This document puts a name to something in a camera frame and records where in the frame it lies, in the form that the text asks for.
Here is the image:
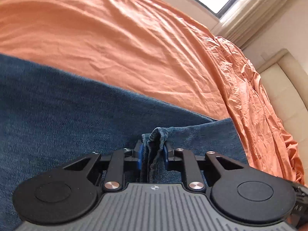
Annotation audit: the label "orange bed sheet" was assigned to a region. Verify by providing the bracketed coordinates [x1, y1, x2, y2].
[1, 0, 307, 184]

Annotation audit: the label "blue denim jeans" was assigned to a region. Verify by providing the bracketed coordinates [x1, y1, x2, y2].
[1, 55, 247, 230]

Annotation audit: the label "cream upholstered headboard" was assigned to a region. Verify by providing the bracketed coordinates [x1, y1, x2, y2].
[257, 49, 307, 182]

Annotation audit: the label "beige right curtain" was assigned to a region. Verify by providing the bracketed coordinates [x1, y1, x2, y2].
[211, 0, 295, 49]

